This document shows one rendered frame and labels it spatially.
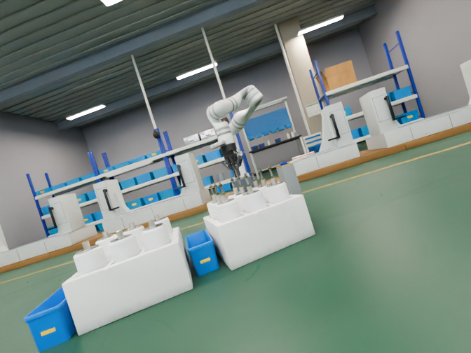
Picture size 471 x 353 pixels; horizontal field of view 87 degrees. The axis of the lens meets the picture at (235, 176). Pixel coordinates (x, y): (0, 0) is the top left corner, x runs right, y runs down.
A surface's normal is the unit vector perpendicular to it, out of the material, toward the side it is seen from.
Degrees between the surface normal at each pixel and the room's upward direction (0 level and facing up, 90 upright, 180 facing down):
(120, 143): 90
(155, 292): 90
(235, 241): 90
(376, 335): 0
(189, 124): 90
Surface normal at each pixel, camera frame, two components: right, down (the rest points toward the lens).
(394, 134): -0.10, 0.05
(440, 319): -0.30, -0.95
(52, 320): 0.22, -0.02
